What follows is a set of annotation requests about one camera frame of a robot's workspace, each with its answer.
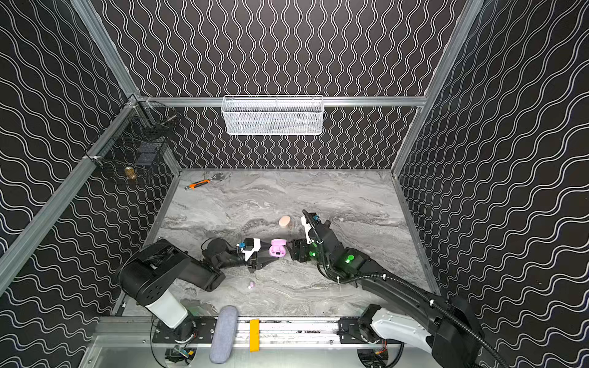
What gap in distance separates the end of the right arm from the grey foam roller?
0.31 m

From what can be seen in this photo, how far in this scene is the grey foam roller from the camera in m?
0.69

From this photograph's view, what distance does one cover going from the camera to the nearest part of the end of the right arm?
0.68m
